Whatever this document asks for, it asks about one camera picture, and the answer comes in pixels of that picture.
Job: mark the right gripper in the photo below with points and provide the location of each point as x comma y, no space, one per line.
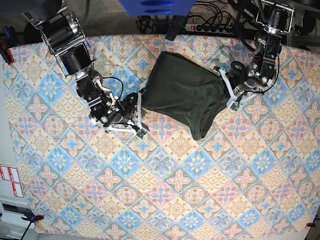
126,109

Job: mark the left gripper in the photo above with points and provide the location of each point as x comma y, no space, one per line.
241,78

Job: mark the dark green long-sleeve shirt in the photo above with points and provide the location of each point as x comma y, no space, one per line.
185,91

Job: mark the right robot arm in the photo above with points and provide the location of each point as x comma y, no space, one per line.
63,33

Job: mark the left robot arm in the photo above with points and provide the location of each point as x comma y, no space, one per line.
262,71

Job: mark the white power strip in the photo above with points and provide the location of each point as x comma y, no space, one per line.
208,28

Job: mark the black remote control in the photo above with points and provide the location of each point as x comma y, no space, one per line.
178,22

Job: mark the colourful patterned tablecloth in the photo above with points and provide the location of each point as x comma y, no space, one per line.
256,173

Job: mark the blue plastic box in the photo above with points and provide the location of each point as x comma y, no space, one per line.
157,7

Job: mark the blue clamp top left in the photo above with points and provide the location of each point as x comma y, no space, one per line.
5,47

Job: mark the blue clamp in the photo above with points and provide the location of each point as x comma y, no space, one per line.
5,47
31,218

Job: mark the red white labels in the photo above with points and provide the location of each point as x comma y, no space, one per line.
10,174

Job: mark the blue clamp bottom left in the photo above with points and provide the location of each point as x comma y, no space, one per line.
31,218

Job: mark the orange clamp bottom right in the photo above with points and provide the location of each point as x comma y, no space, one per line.
311,225

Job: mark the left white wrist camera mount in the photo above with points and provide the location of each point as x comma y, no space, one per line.
236,100

